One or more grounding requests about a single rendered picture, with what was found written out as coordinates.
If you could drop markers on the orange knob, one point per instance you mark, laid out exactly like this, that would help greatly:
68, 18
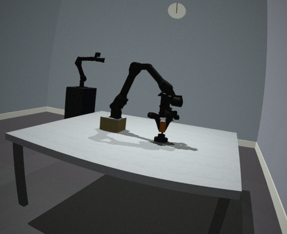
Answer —
162, 126

